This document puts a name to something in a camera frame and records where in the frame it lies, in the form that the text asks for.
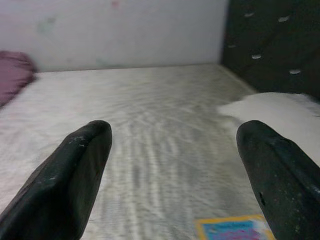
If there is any black tufted headboard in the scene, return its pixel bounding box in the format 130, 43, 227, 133
221, 0, 320, 102

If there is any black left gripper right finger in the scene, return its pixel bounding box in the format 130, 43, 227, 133
236, 119, 320, 240

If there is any purple printed blanket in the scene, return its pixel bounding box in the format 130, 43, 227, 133
0, 50, 38, 108

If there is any white pillow with black lettering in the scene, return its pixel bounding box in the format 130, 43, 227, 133
217, 91, 320, 167

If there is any colourful yellow-edged book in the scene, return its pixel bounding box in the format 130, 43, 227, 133
194, 214, 276, 240

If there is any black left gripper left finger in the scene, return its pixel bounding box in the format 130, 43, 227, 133
0, 119, 113, 240

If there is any white quilted mattress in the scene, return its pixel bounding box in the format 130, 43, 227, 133
0, 63, 278, 240

